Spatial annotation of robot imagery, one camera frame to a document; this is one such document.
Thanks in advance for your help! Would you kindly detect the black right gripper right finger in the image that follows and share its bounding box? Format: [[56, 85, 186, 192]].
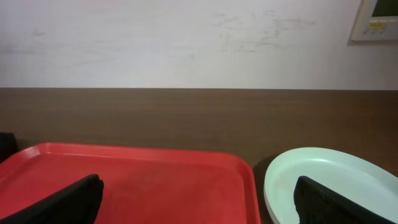
[[294, 176, 394, 224]]

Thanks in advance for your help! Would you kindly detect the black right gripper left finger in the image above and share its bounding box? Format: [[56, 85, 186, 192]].
[[1, 174, 104, 224]]

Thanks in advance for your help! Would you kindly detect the light green plate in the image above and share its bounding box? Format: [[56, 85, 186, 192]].
[[263, 147, 397, 223]]

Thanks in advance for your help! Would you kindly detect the red plastic tray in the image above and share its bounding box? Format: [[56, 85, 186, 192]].
[[1, 142, 261, 224]]

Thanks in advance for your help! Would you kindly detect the white wall control panel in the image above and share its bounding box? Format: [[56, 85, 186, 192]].
[[350, 0, 397, 41]]

